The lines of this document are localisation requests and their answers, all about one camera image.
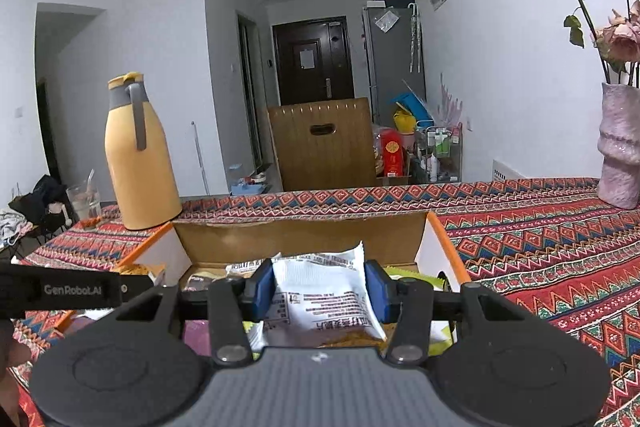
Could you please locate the white snack packet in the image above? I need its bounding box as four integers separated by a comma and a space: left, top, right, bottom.
247, 244, 386, 353

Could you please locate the person's left hand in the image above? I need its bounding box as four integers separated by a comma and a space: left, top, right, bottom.
0, 319, 32, 426

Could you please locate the orange cardboard snack box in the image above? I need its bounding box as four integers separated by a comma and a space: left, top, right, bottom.
52, 210, 472, 358

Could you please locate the glass cup with drink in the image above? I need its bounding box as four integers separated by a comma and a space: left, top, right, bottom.
66, 181, 102, 221

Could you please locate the yellow thermos jug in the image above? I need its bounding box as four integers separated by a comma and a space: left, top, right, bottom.
104, 72, 182, 231

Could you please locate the colourful patterned tablecloth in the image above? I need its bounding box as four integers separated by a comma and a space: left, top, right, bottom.
8, 176, 640, 427

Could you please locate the wooden chair back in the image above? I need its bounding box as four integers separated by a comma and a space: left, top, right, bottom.
269, 98, 375, 192

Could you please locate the dark entrance door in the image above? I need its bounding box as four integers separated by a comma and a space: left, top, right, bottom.
272, 16, 355, 105

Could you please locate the grey refrigerator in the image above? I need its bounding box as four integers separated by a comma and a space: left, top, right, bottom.
361, 6, 426, 127

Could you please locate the pink textured vase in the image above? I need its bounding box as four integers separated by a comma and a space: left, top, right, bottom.
597, 83, 639, 209

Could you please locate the wire storage cart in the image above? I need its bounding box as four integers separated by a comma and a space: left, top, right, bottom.
411, 124, 463, 184

